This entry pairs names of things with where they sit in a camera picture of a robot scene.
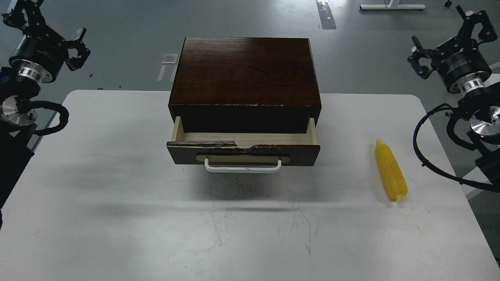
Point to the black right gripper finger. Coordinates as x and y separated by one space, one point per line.
418 53
486 34

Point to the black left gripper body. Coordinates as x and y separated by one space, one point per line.
41 45

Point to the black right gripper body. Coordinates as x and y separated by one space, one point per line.
454 62

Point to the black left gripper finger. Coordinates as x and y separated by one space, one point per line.
83 52
23 13

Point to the yellow corn cob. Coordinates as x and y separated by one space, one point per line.
391 175

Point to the wooden drawer with white handle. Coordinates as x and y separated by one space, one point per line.
244 152

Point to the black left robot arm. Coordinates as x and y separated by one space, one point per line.
22 118

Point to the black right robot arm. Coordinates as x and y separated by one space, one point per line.
472 124

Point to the dark wooden drawer cabinet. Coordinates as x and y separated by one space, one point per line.
245 85

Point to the white table leg base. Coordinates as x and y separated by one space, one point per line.
392 5

